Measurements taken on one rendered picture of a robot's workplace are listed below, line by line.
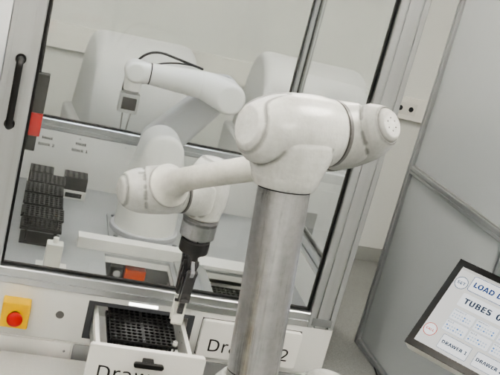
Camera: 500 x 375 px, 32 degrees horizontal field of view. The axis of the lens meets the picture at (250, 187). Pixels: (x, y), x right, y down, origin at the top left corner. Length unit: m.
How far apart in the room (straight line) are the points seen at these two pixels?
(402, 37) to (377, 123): 0.72
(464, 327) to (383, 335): 2.12
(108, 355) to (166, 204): 0.42
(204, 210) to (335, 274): 0.53
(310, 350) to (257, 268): 0.96
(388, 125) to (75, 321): 1.13
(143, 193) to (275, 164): 0.53
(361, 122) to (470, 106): 2.63
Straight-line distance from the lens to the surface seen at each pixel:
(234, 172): 1.92
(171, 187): 2.00
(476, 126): 4.20
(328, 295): 2.52
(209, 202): 2.13
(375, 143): 1.67
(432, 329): 2.62
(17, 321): 2.37
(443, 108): 4.50
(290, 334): 2.52
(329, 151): 1.62
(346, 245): 2.47
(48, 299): 2.42
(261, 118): 1.56
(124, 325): 2.39
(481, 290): 2.66
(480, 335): 2.59
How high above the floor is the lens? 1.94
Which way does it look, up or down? 15 degrees down
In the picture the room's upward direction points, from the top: 15 degrees clockwise
